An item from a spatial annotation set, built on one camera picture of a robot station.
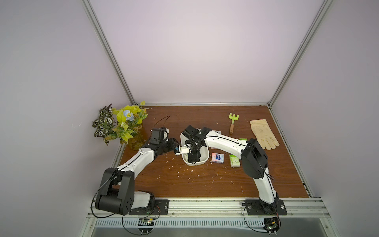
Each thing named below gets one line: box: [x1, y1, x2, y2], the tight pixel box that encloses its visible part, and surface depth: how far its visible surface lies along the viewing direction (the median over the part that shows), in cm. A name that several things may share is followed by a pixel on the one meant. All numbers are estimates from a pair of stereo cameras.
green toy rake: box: [228, 112, 240, 135], surface depth 112 cm
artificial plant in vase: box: [91, 101, 152, 151], surface depth 83 cm
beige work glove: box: [249, 118, 280, 151], surface depth 103 cm
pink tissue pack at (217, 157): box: [211, 152, 225, 164], surface depth 89 cm
